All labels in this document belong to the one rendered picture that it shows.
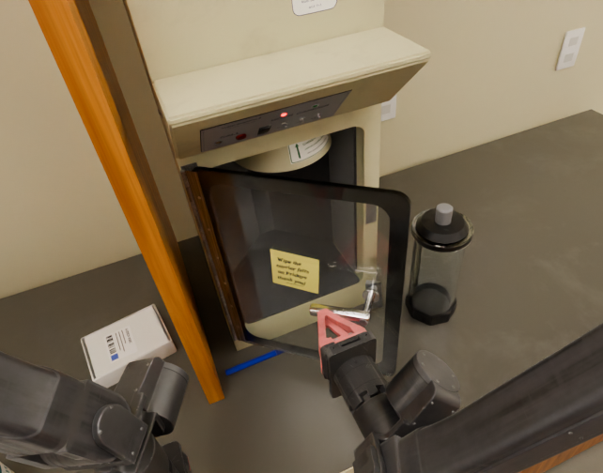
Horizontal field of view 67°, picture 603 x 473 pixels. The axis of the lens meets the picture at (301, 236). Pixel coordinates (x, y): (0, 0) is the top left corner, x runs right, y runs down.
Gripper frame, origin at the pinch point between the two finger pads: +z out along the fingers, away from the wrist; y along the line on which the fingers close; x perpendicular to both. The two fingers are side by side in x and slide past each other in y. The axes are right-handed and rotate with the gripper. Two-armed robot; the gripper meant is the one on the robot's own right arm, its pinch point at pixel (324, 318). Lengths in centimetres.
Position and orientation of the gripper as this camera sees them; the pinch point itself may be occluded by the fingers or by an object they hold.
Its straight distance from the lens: 66.3
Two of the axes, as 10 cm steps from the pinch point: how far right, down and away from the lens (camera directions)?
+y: -0.9, -7.4, -6.7
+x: -9.2, 3.1, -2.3
